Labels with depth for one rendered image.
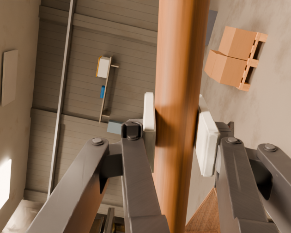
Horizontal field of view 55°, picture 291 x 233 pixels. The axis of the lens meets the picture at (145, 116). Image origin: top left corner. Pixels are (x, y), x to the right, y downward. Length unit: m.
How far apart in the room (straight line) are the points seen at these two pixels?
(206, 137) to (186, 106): 0.03
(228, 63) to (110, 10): 4.92
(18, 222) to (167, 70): 2.14
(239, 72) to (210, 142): 3.55
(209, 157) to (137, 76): 7.94
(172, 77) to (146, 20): 7.76
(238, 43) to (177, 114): 3.49
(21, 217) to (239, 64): 2.85
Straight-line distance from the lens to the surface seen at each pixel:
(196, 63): 0.18
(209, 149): 0.17
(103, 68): 7.63
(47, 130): 9.11
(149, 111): 0.18
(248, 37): 3.69
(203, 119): 0.18
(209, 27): 6.46
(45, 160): 9.60
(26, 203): 2.42
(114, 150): 0.15
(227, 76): 3.68
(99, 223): 2.25
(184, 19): 0.17
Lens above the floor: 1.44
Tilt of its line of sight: 4 degrees down
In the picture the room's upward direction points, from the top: 78 degrees counter-clockwise
